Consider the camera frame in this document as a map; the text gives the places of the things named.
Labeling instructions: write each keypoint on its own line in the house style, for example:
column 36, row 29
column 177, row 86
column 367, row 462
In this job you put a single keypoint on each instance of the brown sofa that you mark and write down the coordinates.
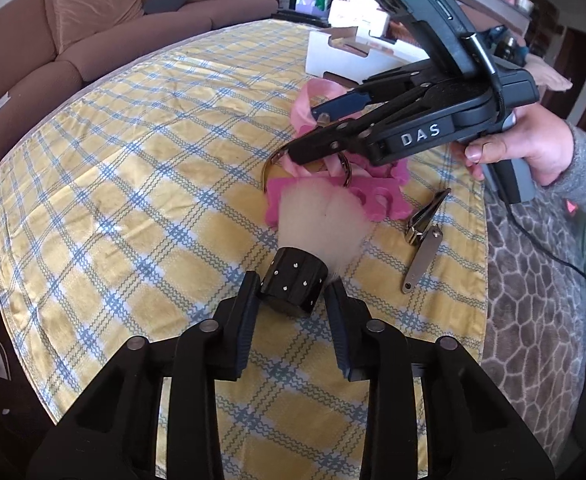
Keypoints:
column 48, row 70

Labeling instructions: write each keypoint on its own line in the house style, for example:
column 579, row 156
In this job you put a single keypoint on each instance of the small white box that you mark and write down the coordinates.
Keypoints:
column 358, row 16

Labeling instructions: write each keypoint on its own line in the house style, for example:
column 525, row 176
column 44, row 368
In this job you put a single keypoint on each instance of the person's right hand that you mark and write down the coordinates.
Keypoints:
column 538, row 145

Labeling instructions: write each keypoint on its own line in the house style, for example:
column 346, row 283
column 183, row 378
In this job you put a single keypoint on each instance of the yellow checked tablecloth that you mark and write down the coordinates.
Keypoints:
column 148, row 200

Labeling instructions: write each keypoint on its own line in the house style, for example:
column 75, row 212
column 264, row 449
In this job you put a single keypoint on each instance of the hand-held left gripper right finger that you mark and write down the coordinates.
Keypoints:
column 336, row 327

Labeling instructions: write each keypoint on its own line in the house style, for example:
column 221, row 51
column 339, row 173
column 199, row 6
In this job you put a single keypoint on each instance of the black makeup brush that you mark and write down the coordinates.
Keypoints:
column 298, row 270

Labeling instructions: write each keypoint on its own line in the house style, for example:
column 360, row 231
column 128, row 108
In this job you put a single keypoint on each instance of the pink bath mitt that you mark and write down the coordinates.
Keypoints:
column 310, row 102

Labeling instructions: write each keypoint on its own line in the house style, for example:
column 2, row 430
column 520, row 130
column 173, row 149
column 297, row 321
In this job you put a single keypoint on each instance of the amber sunglasses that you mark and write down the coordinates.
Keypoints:
column 265, row 172

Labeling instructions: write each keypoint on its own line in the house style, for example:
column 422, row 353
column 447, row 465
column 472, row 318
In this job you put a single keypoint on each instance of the white cardboard box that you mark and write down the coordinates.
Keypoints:
column 343, row 55

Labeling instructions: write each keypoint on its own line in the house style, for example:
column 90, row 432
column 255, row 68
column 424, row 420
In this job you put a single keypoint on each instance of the grey patterned blanket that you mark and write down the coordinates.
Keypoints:
column 523, row 310

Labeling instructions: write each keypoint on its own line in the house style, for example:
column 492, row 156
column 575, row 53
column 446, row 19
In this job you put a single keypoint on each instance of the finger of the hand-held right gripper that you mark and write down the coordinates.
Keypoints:
column 343, row 102
column 323, row 141

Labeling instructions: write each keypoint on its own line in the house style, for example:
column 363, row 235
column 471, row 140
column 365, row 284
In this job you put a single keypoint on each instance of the silver nail clipper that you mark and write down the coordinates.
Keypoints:
column 423, row 227

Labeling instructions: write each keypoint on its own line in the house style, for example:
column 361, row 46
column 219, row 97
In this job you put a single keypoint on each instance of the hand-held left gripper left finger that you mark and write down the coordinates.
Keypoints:
column 245, row 325

